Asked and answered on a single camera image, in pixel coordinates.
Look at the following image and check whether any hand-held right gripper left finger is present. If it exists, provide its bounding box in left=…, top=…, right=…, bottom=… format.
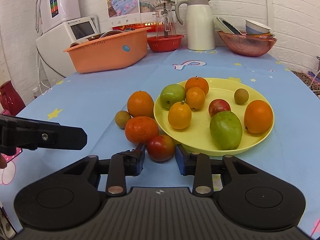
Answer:
left=62, top=144, right=146, bottom=196

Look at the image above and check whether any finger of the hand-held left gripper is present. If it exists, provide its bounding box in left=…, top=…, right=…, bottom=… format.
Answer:
left=15, top=116, right=61, bottom=127
left=0, top=115, right=88, bottom=156

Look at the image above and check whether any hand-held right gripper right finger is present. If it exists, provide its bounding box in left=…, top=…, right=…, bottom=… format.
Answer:
left=175, top=144, right=258, bottom=196

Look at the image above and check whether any red green plum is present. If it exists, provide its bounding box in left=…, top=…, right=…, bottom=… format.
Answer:
left=208, top=99, right=232, bottom=118
left=147, top=135, right=175, bottom=162

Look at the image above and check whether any yellow plastic plate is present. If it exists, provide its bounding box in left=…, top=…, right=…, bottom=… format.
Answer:
left=153, top=78, right=275, bottom=157

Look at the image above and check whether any yellow orange with stem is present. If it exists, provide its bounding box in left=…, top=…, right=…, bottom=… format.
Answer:
left=168, top=101, right=192, bottom=130

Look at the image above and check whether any green red mango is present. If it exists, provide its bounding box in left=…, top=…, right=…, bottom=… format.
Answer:
left=209, top=111, right=243, bottom=151

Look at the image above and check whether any small yellow orange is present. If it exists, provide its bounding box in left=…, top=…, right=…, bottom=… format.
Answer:
left=186, top=87, right=206, bottom=110

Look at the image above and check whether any round green apple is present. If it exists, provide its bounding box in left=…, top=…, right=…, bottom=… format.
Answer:
left=160, top=84, right=187, bottom=110

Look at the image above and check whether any orange with green stem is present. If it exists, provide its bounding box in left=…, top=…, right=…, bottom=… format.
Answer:
left=185, top=76, right=209, bottom=96

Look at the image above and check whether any large orange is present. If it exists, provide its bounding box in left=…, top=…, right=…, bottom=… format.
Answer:
left=127, top=91, right=155, bottom=118
left=244, top=100, right=274, bottom=134

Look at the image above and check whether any dark orange mandarin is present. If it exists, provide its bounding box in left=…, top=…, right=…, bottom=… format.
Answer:
left=124, top=116, right=160, bottom=145

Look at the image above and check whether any blue printed tablecloth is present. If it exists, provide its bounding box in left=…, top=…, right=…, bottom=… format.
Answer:
left=0, top=46, right=320, bottom=240

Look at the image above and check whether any red vase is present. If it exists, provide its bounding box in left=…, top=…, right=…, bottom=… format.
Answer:
left=0, top=80, right=26, bottom=117

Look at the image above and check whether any white appliance with screen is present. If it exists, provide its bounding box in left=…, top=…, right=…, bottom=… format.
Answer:
left=36, top=16, right=100, bottom=78

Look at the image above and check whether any orange plastic basket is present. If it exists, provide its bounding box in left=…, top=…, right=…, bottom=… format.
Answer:
left=63, top=27, right=152, bottom=74

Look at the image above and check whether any white water purifier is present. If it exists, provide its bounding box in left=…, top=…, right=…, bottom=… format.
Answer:
left=41, top=0, right=81, bottom=33

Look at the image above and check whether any red plastic basket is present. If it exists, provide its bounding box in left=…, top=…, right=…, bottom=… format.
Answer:
left=147, top=34, right=185, bottom=53

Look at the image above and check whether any pink glass bowl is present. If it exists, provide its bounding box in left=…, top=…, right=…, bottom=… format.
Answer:
left=217, top=30, right=278, bottom=57

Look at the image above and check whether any white thermos jug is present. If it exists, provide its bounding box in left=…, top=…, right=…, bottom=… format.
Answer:
left=175, top=0, right=216, bottom=51

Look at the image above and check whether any clear glass pitcher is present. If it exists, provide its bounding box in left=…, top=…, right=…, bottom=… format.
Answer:
left=155, top=3, right=177, bottom=38

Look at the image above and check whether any white dish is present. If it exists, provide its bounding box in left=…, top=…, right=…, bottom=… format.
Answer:
left=215, top=17, right=242, bottom=35

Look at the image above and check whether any patterned cloth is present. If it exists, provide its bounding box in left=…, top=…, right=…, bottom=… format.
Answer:
left=291, top=70, right=320, bottom=98

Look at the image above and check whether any blue white bowl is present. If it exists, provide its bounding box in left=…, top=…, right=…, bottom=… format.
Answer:
left=245, top=19, right=272, bottom=36

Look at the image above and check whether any wall poster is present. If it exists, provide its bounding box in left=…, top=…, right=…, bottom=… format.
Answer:
left=105, top=0, right=177, bottom=32

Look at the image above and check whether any white cable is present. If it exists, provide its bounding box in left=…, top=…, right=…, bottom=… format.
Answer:
left=309, top=69, right=320, bottom=90

